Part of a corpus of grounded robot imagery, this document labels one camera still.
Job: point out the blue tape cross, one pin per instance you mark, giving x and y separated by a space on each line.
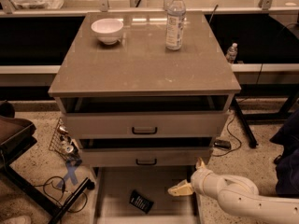
71 167

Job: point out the black chair on left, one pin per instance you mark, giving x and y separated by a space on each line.
16 137

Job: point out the drawer with handle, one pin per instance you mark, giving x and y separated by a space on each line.
144 125
155 156

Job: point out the open bottom drawer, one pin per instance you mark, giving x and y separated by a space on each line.
117 183

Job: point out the black stand leg left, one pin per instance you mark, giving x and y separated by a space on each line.
86 183

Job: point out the top drawer with handle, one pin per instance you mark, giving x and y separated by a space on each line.
144 125

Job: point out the wire basket with items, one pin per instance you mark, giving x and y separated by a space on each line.
62 144

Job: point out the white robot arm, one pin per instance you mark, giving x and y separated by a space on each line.
238 196

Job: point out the black power adapter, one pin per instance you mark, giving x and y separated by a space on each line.
222 144

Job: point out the white ceramic bowl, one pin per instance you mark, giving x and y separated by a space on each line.
108 31

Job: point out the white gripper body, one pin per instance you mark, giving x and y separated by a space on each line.
199 181

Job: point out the black table leg right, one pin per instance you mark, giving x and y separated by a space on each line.
252 140

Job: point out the small water bottle behind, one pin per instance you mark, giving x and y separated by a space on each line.
231 53

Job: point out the grey drawer cabinet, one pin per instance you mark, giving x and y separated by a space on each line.
140 74

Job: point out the clear water bottle on counter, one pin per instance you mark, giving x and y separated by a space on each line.
175 23

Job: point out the middle drawer with handle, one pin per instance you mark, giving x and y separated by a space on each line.
155 156

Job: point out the dark office chair right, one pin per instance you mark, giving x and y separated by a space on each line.
288 166

